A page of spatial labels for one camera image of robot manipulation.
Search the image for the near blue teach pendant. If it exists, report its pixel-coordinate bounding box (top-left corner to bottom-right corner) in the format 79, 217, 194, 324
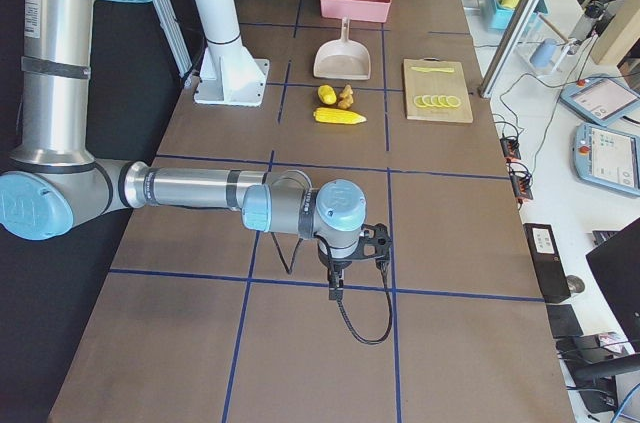
573, 123, 639, 197

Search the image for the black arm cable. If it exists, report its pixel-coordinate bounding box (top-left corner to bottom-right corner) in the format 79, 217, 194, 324
269, 232, 393, 345

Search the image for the black monitor corner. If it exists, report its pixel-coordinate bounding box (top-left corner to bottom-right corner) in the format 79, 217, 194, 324
586, 219, 640, 339

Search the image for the beige plastic dustpan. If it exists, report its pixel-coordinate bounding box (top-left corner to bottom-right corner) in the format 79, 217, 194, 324
313, 17, 371, 81

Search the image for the wooden cutting board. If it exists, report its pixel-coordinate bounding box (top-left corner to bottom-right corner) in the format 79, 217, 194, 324
403, 59, 473, 124

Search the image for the white central mounting post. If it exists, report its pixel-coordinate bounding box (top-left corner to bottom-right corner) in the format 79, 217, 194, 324
194, 0, 270, 107

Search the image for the yellow toy corn cob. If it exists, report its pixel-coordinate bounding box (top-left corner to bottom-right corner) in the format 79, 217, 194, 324
313, 107, 367, 125

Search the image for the orange black connector block near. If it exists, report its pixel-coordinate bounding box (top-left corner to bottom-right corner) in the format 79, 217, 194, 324
508, 165, 533, 204

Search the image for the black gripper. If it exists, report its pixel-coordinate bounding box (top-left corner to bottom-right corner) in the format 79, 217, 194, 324
318, 239, 350, 300

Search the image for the yellow toy potato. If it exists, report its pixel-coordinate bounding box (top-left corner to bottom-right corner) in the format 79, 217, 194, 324
317, 85, 337, 105

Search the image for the brown toy ginger root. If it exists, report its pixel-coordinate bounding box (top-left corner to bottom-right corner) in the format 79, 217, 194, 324
336, 84, 354, 110

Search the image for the far blue teach pendant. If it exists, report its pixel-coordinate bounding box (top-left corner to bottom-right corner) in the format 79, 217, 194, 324
560, 75, 639, 127

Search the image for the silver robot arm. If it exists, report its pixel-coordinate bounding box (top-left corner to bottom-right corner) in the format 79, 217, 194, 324
1, 0, 372, 300

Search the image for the blue plastic cup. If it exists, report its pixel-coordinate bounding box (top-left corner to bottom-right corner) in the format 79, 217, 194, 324
529, 38, 556, 70

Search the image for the aluminium frame post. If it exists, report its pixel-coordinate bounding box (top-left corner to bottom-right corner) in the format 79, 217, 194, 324
478, 0, 539, 99

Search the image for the teal tray with blocks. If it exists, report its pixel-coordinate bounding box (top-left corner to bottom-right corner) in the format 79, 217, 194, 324
480, 0, 550, 32

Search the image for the orange black connector block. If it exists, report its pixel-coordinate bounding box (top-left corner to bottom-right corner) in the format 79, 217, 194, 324
508, 165, 533, 204
500, 136, 521, 162

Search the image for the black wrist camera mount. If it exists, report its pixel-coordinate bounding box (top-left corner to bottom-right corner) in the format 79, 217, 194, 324
351, 223, 392, 262

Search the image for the black rectangular box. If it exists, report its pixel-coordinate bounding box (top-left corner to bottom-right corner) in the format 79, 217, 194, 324
523, 223, 571, 304

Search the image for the orange black connector block far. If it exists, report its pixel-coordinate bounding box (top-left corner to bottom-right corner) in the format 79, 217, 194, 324
500, 136, 521, 162

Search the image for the blue teach pendant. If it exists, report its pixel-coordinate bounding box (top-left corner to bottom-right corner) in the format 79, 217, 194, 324
560, 75, 639, 127
573, 123, 639, 197

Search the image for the clear rack with wooden dowel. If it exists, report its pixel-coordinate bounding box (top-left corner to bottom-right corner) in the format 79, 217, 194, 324
516, 13, 579, 76

